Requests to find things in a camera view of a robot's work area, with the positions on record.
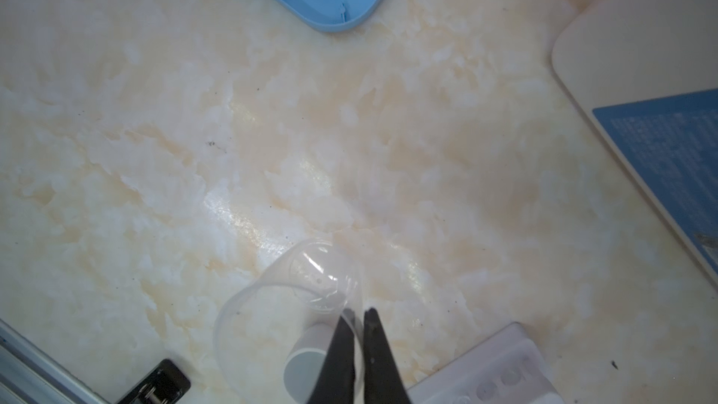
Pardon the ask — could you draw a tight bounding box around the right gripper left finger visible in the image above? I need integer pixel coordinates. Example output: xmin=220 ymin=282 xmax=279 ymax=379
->
xmin=308 ymin=309 xmax=356 ymax=404

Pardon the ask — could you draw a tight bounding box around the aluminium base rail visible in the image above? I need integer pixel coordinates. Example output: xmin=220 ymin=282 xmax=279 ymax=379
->
xmin=1 ymin=321 xmax=108 ymax=404

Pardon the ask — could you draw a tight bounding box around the white plastic storage bin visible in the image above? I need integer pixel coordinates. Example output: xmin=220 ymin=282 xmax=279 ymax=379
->
xmin=552 ymin=0 xmax=717 ymax=284

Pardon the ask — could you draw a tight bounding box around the small white ceramic crucible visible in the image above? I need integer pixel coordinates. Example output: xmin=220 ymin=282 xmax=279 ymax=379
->
xmin=282 ymin=323 xmax=334 ymax=403

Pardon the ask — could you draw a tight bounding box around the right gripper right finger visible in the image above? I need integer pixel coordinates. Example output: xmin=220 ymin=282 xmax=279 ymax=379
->
xmin=363 ymin=308 xmax=411 ymax=404

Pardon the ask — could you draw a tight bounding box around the white test tube rack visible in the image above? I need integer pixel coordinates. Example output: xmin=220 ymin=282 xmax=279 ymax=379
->
xmin=408 ymin=323 xmax=564 ymax=404

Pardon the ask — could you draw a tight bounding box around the small clear watch glass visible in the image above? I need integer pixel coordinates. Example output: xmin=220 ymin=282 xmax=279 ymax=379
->
xmin=213 ymin=239 xmax=364 ymax=403

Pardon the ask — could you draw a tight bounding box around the black stapler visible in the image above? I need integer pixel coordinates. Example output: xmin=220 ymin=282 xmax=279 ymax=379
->
xmin=117 ymin=359 xmax=192 ymax=404

